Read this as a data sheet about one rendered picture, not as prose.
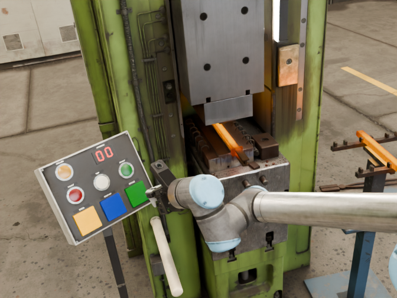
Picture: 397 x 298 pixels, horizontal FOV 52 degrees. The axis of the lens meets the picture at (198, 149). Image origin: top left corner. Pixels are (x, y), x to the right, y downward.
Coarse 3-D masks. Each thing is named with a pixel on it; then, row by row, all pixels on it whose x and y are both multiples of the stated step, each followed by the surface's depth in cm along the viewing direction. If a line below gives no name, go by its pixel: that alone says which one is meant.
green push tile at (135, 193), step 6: (132, 186) 146; (138, 186) 147; (144, 186) 148; (126, 192) 145; (132, 192) 146; (138, 192) 147; (144, 192) 148; (132, 198) 145; (138, 198) 147; (144, 198) 148; (132, 204) 145; (138, 204) 146
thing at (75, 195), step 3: (72, 189) 135; (75, 189) 136; (78, 189) 136; (72, 192) 135; (75, 192) 135; (78, 192) 136; (81, 192) 137; (69, 195) 134; (72, 195) 135; (75, 195) 135; (78, 195) 136; (81, 195) 136; (72, 198) 135; (75, 198) 135; (78, 198) 136; (81, 198) 136; (72, 201) 135; (75, 201) 135; (78, 201) 136
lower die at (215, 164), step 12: (192, 120) 201; (192, 132) 190; (204, 132) 187; (216, 132) 185; (240, 132) 183; (216, 144) 176; (240, 144) 174; (204, 156) 173; (216, 156) 170; (228, 156) 170; (252, 156) 174; (216, 168) 171; (228, 168) 173
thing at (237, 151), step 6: (216, 126) 187; (222, 126) 187; (222, 132) 181; (228, 132) 181; (228, 138) 176; (228, 144) 175; (234, 144) 172; (234, 150) 168; (240, 150) 166; (240, 156) 162; (246, 156) 162; (240, 162) 163; (246, 162) 161
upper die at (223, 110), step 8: (240, 96) 158; (248, 96) 159; (200, 104) 160; (208, 104) 156; (216, 104) 157; (224, 104) 158; (232, 104) 159; (240, 104) 160; (248, 104) 161; (200, 112) 163; (208, 112) 158; (216, 112) 159; (224, 112) 160; (232, 112) 161; (240, 112) 162; (248, 112) 163; (208, 120) 159; (216, 120) 160; (224, 120) 161
